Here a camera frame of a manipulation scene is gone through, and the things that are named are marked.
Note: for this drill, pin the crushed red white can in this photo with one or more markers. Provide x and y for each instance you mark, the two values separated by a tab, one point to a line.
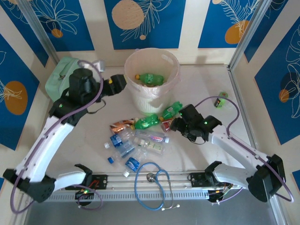
166	126

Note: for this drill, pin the clear bottle purple label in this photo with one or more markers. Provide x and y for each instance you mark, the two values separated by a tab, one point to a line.
152	137

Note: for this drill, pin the green bottle orange cap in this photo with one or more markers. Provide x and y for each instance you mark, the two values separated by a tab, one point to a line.
150	79
146	122

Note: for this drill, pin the clear bottle green white label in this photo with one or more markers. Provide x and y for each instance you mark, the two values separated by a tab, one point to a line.
153	146

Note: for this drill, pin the clear bottle blue label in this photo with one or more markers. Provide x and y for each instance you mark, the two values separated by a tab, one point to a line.
116	140
132	164

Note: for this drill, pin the clear bottle blue cap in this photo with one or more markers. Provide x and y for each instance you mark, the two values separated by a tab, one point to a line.
125	150

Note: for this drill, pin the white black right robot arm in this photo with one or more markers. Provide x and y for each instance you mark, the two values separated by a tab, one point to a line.
234	145

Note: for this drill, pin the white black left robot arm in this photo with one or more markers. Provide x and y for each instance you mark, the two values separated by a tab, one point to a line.
44	145

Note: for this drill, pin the white plastic bin with liner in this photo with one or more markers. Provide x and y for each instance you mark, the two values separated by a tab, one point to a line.
145	103

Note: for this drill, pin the mint green zip pouch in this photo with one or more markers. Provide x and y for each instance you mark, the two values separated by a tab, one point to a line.
56	86

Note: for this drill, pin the small green can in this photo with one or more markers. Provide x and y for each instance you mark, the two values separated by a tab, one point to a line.
219	102

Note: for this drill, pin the blue stethoscope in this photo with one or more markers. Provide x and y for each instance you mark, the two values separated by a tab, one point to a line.
150	177

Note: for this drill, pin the grey metal front panel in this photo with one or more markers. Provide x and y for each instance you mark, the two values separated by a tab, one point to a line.
117	215

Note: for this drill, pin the aluminium table side rail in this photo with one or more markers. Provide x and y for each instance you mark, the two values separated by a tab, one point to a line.
241	105
50	107

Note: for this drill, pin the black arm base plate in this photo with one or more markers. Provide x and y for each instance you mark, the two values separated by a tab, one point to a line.
102	181
195	180

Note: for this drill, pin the aluminium frame post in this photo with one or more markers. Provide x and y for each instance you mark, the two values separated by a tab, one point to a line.
37	28
253	30

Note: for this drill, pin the aluminium rail with arm bases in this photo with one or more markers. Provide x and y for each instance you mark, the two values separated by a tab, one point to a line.
122	180

